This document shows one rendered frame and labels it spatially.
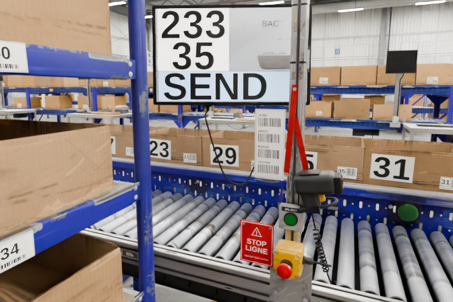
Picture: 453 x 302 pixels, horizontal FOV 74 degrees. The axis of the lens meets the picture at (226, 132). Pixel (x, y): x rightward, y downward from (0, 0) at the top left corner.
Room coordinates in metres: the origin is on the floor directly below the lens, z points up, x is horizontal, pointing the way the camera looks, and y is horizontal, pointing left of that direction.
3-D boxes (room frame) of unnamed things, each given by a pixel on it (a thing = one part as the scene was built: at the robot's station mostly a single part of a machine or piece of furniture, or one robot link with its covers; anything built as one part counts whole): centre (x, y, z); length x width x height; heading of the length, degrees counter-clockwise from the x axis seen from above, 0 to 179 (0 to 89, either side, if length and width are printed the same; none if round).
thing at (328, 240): (1.04, -0.37, 0.72); 0.52 x 0.05 x 0.05; 158
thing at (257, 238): (0.82, -0.12, 0.85); 0.16 x 0.01 x 0.13; 68
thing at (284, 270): (0.72, -0.15, 0.84); 0.04 x 0.04 x 0.04; 68
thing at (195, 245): (1.21, 0.05, 0.72); 0.52 x 0.05 x 0.05; 158
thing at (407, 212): (1.15, -0.73, 0.81); 0.07 x 0.01 x 0.07; 68
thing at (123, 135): (1.94, 0.62, 0.96); 0.39 x 0.29 x 0.17; 67
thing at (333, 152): (1.49, -0.47, 0.97); 0.39 x 0.29 x 0.17; 68
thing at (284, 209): (0.79, -0.18, 0.95); 0.07 x 0.03 x 0.07; 68
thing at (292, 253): (0.75, -0.20, 0.84); 0.15 x 0.09 x 0.07; 68
